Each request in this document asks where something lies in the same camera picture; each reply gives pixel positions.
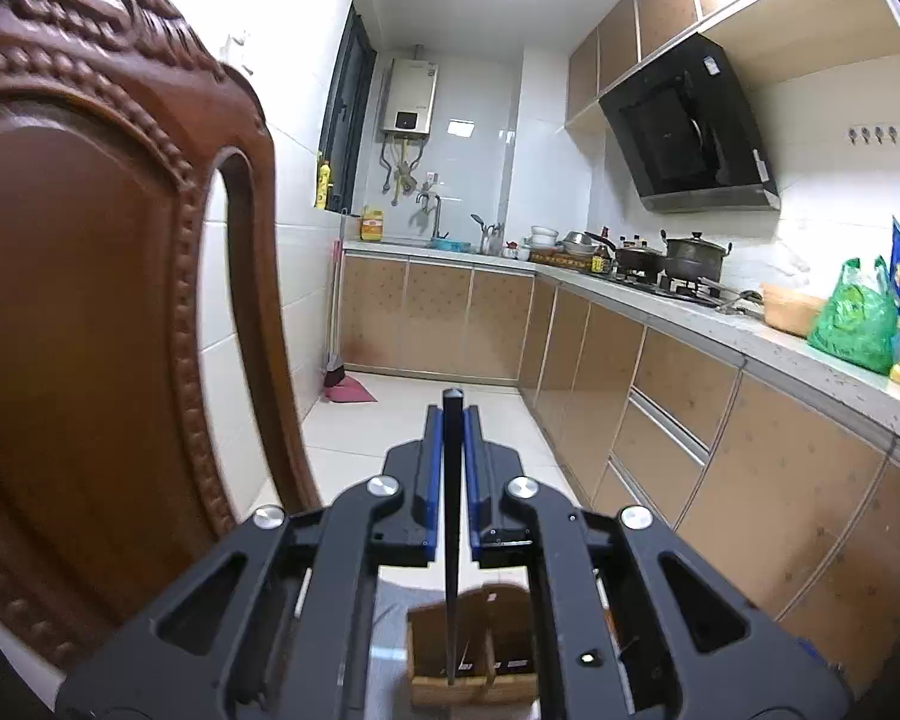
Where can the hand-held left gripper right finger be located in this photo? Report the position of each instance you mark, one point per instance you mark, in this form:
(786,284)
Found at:
(471,495)

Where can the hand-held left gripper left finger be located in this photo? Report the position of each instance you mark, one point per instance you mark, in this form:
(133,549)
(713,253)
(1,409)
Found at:
(433,495)

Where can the black chopstick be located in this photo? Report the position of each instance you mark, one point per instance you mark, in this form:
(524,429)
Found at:
(452,540)

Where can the wooden utensil holder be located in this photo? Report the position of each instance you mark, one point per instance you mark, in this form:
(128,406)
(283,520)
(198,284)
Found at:
(427,649)

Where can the pink dustpan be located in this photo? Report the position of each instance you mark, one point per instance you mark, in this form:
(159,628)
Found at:
(351,391)

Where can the red dustpan with broom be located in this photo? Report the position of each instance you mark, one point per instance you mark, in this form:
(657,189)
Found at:
(335,315)

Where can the stack of white bowls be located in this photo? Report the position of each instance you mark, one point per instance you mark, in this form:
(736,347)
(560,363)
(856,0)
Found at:
(544,237)

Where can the metal basin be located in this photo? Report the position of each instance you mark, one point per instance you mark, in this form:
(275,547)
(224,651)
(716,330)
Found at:
(579,244)

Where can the metal faucet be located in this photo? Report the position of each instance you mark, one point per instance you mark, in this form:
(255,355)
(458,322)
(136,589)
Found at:
(435,214)

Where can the beige lower kitchen cabinets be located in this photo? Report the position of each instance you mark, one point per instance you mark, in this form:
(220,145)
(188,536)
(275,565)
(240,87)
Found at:
(757,465)

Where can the beige kitchen cabinets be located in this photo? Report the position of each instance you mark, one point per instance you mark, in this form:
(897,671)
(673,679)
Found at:
(757,465)
(660,7)

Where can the black wok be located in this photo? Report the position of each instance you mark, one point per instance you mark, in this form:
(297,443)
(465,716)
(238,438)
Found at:
(637,259)

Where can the gas stove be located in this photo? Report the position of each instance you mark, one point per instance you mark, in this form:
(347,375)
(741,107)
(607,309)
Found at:
(682,291)

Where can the water heater pipes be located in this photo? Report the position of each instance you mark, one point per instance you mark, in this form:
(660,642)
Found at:
(403,172)

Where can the dark lidded cooking pot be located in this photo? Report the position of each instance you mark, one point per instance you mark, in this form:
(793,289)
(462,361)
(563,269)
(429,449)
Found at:
(694,259)

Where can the tall yellow detergent bottle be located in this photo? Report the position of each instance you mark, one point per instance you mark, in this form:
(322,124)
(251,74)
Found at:
(322,184)

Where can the metal ladle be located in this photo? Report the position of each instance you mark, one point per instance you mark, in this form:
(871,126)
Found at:
(739,300)

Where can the dark framed window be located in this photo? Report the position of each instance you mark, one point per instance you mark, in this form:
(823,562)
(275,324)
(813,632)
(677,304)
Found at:
(345,127)

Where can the carved wooden chair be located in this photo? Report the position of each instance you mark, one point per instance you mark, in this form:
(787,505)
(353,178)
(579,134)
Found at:
(82,315)

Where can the white water heater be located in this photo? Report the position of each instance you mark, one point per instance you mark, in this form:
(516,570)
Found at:
(409,97)

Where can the green plastic bag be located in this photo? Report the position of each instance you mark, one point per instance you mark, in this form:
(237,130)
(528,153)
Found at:
(855,322)

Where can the black range hood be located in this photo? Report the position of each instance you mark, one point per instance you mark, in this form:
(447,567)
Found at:
(690,127)

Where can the beige upper kitchen cabinets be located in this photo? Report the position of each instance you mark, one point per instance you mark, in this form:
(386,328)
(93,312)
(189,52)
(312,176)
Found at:
(660,7)

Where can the wall hook rail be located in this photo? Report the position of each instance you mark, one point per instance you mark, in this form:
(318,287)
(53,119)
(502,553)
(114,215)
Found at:
(889,133)

